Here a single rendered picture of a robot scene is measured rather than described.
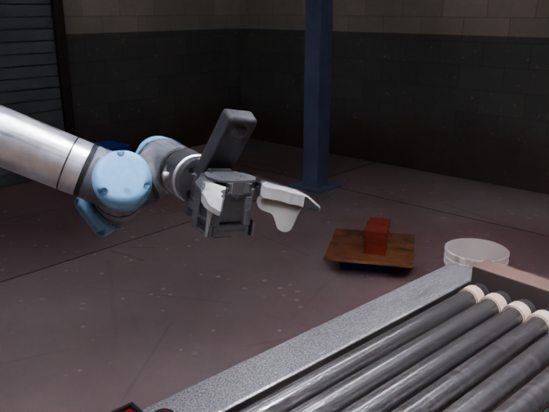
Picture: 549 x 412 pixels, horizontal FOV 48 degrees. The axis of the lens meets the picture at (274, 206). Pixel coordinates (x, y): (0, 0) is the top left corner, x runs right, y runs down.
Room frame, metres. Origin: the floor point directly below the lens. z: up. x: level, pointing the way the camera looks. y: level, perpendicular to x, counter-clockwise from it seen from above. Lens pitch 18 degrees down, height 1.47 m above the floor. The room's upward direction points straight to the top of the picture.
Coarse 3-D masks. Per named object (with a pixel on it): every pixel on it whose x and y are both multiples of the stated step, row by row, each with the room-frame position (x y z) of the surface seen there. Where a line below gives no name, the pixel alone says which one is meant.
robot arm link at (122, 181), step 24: (0, 120) 0.76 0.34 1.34; (24, 120) 0.78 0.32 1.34; (0, 144) 0.75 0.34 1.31; (24, 144) 0.76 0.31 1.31; (48, 144) 0.77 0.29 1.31; (72, 144) 0.78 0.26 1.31; (24, 168) 0.76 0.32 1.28; (48, 168) 0.76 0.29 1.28; (72, 168) 0.76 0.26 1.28; (96, 168) 0.75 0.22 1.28; (120, 168) 0.76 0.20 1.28; (144, 168) 0.77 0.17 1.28; (72, 192) 0.77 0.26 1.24; (96, 192) 0.75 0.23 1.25; (120, 192) 0.75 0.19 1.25; (144, 192) 0.76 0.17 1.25; (120, 216) 0.83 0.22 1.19
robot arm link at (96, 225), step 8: (152, 184) 0.90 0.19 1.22; (152, 192) 0.90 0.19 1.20; (80, 200) 0.87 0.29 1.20; (152, 200) 0.91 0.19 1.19; (80, 208) 0.86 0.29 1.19; (88, 208) 0.86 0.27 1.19; (96, 208) 0.85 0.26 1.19; (144, 208) 0.91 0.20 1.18; (88, 216) 0.86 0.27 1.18; (96, 216) 0.86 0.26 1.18; (104, 216) 0.86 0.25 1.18; (112, 216) 0.83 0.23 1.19; (128, 216) 0.84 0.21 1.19; (88, 224) 0.89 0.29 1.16; (96, 224) 0.86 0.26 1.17; (104, 224) 0.86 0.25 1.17; (112, 224) 0.87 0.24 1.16; (120, 224) 0.88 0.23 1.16; (96, 232) 0.87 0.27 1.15; (104, 232) 0.87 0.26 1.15
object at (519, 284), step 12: (480, 264) 1.22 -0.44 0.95; (492, 264) 1.22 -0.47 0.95; (480, 276) 1.19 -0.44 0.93; (492, 276) 1.17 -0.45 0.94; (504, 276) 1.15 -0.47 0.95; (516, 276) 1.15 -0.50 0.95; (528, 276) 1.15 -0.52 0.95; (540, 276) 1.15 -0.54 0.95; (492, 288) 1.17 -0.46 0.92; (504, 288) 1.15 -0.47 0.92; (516, 288) 1.13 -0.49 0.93; (528, 288) 1.12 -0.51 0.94; (540, 288) 1.10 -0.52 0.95; (516, 300) 1.13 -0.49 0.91; (540, 300) 1.10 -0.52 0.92
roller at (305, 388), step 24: (480, 288) 1.17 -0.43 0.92; (432, 312) 1.05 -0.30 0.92; (456, 312) 1.08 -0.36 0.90; (384, 336) 0.96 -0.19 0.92; (408, 336) 0.98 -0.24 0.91; (336, 360) 0.89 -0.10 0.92; (360, 360) 0.90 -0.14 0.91; (288, 384) 0.82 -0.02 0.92; (312, 384) 0.82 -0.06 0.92; (264, 408) 0.76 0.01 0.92; (288, 408) 0.78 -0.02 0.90
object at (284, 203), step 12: (264, 192) 0.79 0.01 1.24; (276, 192) 0.79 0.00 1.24; (288, 192) 0.78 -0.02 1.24; (300, 192) 0.79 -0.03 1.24; (264, 204) 0.80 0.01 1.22; (276, 204) 0.79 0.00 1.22; (288, 204) 0.79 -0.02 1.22; (300, 204) 0.77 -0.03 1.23; (312, 204) 0.76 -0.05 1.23; (276, 216) 0.79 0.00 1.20; (288, 216) 0.79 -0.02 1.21; (288, 228) 0.79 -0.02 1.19
